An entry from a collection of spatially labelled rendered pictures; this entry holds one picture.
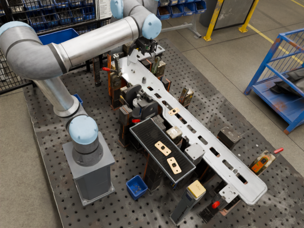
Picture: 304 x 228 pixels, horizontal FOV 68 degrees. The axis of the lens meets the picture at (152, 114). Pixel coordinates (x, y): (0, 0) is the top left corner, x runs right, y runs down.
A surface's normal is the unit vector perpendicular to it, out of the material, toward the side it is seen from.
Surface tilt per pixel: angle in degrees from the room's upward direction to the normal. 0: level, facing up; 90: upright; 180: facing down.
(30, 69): 75
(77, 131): 7
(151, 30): 90
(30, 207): 0
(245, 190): 0
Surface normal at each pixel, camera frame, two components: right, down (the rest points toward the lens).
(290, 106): 0.12, -0.64
